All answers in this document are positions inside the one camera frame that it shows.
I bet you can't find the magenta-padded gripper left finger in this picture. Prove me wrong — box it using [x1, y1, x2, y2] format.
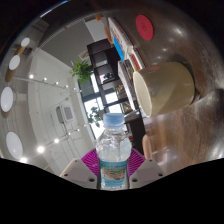
[59, 148, 101, 190]

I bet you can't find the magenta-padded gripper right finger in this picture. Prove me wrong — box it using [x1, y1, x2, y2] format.
[128, 148, 166, 190]

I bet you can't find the clear blue-capped water bottle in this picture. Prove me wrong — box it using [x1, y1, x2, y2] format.
[95, 112, 133, 191]

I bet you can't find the group of tan chairs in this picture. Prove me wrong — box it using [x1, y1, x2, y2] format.
[94, 13, 154, 160]

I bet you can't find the group of track spotlights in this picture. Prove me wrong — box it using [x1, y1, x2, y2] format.
[19, 74, 81, 164]

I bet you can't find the small white-potted plant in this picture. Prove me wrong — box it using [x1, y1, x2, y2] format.
[87, 106, 104, 128]

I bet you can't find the ceiling air conditioner unit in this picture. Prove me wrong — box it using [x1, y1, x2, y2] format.
[54, 103, 75, 125]

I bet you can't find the group of round ceiling lights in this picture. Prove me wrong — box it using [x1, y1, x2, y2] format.
[0, 36, 31, 161]

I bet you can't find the cream ceramic mug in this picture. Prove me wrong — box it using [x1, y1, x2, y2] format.
[132, 61, 196, 118]

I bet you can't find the pale grey cover book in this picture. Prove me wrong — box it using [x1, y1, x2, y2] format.
[117, 59, 139, 112]

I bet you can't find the tall leafy potted plant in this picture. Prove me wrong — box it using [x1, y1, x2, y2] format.
[69, 59, 94, 84]

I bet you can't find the dark-spine thick book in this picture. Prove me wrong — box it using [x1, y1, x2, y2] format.
[124, 56, 143, 76]

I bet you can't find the dark low shelf unit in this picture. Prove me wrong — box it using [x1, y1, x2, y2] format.
[87, 39, 146, 156]

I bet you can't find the white book with blue patch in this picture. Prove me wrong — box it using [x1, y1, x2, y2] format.
[107, 17, 134, 63]

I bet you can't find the flat round red coaster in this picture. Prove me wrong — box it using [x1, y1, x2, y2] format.
[134, 14, 155, 42]

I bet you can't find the white wall panel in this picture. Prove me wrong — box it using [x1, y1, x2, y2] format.
[84, 18, 109, 43]

